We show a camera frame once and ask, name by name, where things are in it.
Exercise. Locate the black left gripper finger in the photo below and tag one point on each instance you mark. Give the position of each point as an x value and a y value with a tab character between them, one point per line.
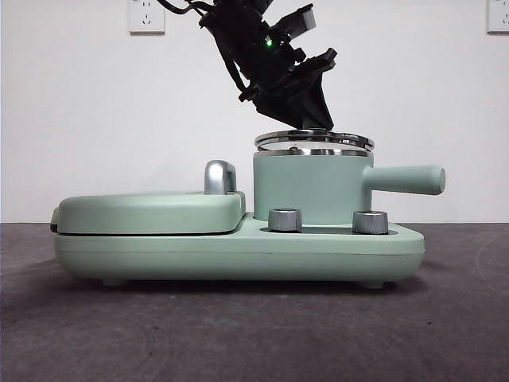
278	105
316	105

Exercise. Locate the glass lid with green knob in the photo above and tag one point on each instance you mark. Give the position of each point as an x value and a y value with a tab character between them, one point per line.
278	139

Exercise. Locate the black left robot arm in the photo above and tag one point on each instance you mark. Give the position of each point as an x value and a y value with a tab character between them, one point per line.
242	5

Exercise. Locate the silver control knob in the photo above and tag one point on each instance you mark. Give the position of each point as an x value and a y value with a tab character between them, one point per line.
285	220
370	223

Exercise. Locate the green breakfast machine base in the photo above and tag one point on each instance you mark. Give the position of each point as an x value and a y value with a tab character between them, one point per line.
238	254

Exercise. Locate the green griddle cover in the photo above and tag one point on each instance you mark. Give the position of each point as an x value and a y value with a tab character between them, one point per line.
147	211

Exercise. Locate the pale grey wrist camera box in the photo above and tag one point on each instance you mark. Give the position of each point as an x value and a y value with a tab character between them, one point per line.
298	20

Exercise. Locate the white wall socket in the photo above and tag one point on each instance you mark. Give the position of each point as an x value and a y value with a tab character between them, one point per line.
499	16
146	18

